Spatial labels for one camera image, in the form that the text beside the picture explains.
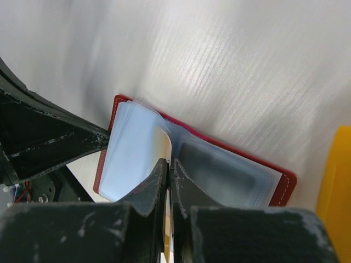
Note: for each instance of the yellow plastic card bin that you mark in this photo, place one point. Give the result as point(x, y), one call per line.
point(333, 205)

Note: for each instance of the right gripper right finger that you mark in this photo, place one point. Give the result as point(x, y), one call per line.
point(205, 231)

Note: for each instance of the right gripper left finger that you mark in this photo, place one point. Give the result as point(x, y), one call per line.
point(125, 231)

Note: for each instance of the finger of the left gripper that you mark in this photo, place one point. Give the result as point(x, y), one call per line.
point(38, 136)

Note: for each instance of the red leather card holder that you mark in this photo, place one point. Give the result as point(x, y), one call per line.
point(140, 136)

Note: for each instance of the gold credit card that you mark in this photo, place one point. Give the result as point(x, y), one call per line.
point(167, 170)

